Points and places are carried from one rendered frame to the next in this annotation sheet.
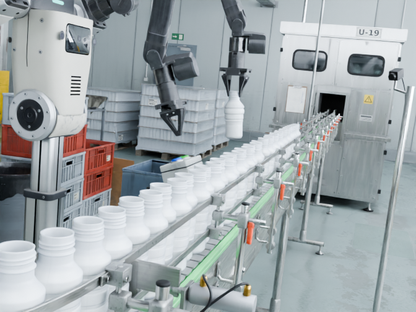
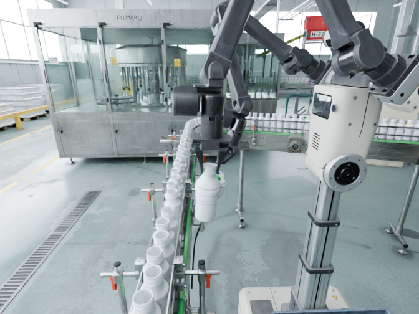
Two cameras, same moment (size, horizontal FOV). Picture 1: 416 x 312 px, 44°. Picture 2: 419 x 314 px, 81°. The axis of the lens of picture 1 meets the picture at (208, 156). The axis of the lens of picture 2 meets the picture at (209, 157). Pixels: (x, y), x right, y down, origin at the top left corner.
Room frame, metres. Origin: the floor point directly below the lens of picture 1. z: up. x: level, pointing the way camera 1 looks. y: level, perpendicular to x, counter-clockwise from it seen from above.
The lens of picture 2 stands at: (2.38, -0.26, 1.56)
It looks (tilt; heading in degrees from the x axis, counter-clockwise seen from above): 20 degrees down; 163
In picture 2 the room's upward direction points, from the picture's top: straight up
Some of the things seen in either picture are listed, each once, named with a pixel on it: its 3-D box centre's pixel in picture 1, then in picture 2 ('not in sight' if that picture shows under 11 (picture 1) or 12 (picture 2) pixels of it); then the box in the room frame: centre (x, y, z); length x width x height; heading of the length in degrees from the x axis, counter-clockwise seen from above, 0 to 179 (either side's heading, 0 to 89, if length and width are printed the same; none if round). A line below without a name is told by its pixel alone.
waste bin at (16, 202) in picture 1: (8, 214); not in sight; (3.30, 1.29, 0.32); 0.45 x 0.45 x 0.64
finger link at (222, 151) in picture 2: (233, 83); (212, 156); (1.80, -0.06, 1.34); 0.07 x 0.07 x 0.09; 73
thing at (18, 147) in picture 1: (46, 138); not in sight; (3.86, 1.25, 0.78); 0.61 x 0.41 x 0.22; 171
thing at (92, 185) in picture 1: (78, 178); not in sight; (4.56, 1.15, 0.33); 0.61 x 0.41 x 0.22; 167
